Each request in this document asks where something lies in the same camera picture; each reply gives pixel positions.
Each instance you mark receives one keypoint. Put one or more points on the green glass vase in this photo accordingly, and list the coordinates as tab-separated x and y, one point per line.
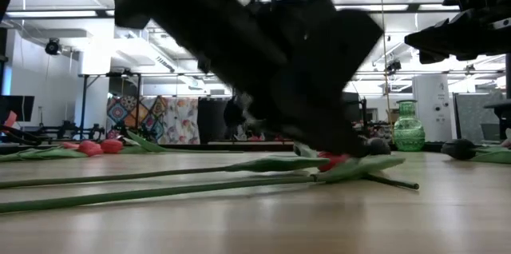
408	134

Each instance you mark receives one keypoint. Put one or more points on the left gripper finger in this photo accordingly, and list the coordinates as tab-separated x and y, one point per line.
279	114
331	122

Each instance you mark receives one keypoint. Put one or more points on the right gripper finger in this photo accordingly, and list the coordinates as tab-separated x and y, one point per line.
430	57
451	36

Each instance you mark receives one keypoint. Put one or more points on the grey partition panel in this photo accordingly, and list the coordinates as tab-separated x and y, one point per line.
473	114

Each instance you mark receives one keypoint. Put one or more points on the colourful patchwork quilt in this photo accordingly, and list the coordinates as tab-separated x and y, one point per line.
120	112

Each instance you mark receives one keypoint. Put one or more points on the white LED light bar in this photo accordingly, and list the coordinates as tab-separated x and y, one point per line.
52	13

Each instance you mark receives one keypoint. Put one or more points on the background robot rig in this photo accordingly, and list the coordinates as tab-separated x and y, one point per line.
64	130

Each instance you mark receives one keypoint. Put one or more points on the black computer monitor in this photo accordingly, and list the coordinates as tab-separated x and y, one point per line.
353	106
18	108

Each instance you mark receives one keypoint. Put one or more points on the black partition panel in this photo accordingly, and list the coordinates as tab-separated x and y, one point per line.
209	120

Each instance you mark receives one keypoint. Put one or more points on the black artificial tulip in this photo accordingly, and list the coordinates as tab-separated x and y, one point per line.
120	196

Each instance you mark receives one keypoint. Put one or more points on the black ceiling spotlight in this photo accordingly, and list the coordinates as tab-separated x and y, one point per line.
52	46

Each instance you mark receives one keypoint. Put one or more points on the white cylindrical pillar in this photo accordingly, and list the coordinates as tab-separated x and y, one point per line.
433	98

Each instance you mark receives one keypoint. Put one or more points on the floral print cloth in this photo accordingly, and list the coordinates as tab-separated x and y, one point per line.
181	120

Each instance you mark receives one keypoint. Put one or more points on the background black metal frame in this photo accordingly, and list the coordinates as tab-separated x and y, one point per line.
84	102

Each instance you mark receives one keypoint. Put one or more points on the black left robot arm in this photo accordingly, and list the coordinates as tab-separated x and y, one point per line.
179	14

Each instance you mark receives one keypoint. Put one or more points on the red artificial tulip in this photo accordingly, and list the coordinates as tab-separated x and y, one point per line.
112	147
91	149
275	163

